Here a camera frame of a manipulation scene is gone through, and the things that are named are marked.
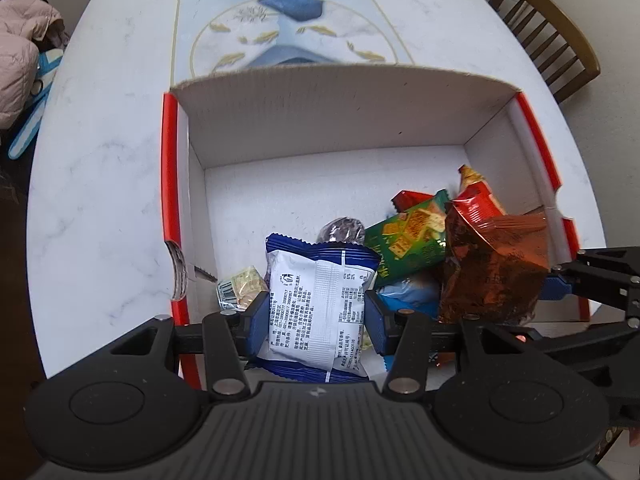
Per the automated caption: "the wooden chair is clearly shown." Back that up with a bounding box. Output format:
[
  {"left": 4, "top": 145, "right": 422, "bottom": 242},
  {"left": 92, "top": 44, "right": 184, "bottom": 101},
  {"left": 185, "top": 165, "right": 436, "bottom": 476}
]
[{"left": 487, "top": 0, "right": 601, "bottom": 104}]

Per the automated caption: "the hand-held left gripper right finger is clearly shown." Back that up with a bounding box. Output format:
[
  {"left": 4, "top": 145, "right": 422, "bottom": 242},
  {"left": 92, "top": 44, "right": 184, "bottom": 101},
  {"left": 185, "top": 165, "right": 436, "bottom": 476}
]
[{"left": 364, "top": 290, "right": 539, "bottom": 397}]

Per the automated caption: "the blue white snack packet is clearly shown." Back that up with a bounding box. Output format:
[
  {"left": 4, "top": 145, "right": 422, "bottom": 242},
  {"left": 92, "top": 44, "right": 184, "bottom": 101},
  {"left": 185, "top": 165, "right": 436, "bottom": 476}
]
[{"left": 250, "top": 232, "right": 382, "bottom": 385}]

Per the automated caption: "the round chocolate snack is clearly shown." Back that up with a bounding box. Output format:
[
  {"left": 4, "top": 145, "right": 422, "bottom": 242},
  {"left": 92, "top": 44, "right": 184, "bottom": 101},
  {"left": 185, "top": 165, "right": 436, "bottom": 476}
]
[{"left": 316, "top": 216, "right": 366, "bottom": 247}]

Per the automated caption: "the pale yellow snack packet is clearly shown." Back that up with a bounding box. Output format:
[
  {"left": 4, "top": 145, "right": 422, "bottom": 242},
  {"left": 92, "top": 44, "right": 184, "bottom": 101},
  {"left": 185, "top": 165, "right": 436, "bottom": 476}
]
[{"left": 216, "top": 267, "right": 269, "bottom": 311}]

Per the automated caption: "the white red cardboard box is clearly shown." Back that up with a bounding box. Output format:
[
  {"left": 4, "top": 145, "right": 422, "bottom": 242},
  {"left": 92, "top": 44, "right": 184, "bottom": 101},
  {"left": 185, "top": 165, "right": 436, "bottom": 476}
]
[{"left": 161, "top": 62, "right": 592, "bottom": 392}]

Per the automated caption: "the pink padded jacket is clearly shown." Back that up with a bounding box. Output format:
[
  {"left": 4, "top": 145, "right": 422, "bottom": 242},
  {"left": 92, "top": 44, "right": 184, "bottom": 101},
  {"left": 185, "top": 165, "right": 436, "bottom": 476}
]
[{"left": 0, "top": 0, "right": 66, "bottom": 131}]

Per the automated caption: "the blue striped bag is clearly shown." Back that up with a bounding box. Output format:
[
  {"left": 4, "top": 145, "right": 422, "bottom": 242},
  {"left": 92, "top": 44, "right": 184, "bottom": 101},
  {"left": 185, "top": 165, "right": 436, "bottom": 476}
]
[{"left": 7, "top": 47, "right": 65, "bottom": 161}]

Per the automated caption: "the green cracker snack packet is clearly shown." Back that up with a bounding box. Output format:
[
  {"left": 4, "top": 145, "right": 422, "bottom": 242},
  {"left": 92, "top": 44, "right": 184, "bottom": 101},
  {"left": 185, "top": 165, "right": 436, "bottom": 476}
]
[{"left": 364, "top": 190, "right": 448, "bottom": 288}]

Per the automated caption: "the dark red snack bag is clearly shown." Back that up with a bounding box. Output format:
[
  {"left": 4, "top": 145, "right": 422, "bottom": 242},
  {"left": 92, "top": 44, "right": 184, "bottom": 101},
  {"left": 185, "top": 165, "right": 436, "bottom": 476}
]
[{"left": 437, "top": 200, "right": 551, "bottom": 326}]

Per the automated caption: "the blue cookie snack packet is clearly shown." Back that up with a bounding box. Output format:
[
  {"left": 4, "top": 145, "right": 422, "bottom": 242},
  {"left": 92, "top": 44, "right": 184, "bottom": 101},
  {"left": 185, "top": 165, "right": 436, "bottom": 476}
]
[{"left": 375, "top": 275, "right": 443, "bottom": 321}]

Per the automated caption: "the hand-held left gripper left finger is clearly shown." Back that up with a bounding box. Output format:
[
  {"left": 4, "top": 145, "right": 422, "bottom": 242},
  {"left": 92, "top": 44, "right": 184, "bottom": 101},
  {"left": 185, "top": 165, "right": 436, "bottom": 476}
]
[{"left": 106, "top": 291, "right": 272, "bottom": 402}]

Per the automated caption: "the red puffed snack bag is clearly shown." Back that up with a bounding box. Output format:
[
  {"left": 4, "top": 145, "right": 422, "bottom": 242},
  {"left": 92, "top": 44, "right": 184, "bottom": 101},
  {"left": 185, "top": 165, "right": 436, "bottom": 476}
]
[{"left": 391, "top": 164, "right": 508, "bottom": 221}]

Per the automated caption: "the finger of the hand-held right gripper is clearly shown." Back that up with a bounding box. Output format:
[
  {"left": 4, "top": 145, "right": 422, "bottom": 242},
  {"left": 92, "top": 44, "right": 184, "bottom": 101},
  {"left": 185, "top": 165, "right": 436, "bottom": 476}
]
[
  {"left": 540, "top": 246, "right": 640, "bottom": 320},
  {"left": 520, "top": 316, "right": 640, "bottom": 380}
]

